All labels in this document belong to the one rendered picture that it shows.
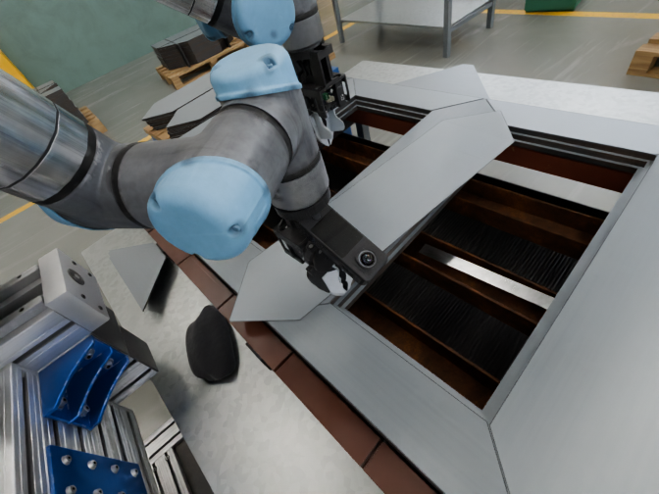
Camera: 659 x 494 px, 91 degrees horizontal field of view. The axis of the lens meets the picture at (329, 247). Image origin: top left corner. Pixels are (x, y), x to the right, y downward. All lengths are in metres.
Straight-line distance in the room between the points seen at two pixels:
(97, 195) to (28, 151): 0.05
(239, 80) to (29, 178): 0.16
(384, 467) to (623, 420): 0.26
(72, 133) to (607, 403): 0.57
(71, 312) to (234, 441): 0.35
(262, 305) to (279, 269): 0.08
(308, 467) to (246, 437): 0.13
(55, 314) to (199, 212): 0.45
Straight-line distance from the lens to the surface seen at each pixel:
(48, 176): 0.30
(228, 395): 0.74
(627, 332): 0.55
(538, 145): 0.84
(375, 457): 0.48
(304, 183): 0.35
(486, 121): 0.87
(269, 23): 0.46
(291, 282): 0.58
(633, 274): 0.60
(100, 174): 0.32
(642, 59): 3.04
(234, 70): 0.31
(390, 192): 0.68
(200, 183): 0.23
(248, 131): 0.27
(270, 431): 0.68
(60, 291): 0.63
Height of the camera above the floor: 1.29
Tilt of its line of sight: 47 degrees down
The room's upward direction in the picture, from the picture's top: 20 degrees counter-clockwise
